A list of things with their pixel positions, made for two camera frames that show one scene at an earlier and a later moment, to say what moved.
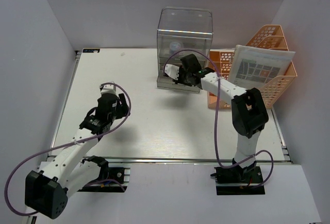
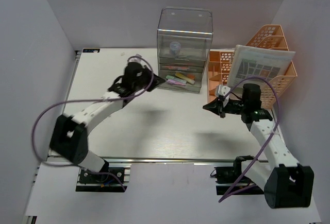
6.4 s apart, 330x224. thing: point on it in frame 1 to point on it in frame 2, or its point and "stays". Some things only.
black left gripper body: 113,115 to 145,78
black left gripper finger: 122,107 to 157,81
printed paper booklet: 256,67 stays
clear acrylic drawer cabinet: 180,32 stays
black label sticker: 91,50 stays
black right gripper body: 183,78 to 234,106
